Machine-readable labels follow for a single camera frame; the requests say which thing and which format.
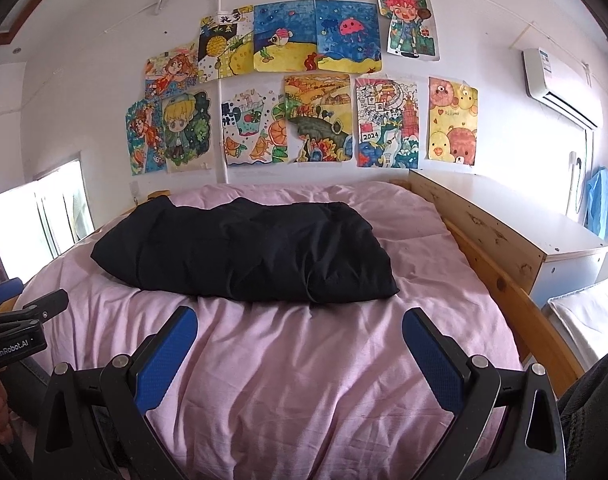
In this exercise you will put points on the person's dark clothing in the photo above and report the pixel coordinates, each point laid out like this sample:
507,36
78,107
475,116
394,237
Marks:
594,420

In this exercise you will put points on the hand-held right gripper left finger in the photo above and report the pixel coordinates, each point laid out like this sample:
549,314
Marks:
163,355

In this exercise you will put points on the white wooden cabinet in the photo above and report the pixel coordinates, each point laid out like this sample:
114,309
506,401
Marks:
509,210

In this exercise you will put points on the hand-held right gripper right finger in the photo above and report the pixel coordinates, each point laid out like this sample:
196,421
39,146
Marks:
434,360

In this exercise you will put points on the white pillow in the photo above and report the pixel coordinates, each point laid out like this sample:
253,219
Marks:
589,315

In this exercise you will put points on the pink blanket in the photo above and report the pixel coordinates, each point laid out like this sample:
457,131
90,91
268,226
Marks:
284,360

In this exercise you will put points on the wooden bed frame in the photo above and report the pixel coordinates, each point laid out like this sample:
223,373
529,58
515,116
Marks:
514,300

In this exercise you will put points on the black puffer jacket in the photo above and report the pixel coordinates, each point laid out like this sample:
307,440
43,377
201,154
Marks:
244,250

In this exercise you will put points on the blue hanging cloth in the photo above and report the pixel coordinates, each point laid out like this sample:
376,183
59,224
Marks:
604,202

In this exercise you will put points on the white air conditioner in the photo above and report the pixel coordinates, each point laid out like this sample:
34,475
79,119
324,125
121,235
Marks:
559,87

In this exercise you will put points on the bright window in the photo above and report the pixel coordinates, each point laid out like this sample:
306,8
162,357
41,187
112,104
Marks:
43,215

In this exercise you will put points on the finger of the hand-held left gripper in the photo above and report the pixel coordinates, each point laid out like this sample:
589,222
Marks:
33,307
3,291

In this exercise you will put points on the group of colourful wall drawings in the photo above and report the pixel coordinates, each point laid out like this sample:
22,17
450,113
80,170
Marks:
304,90

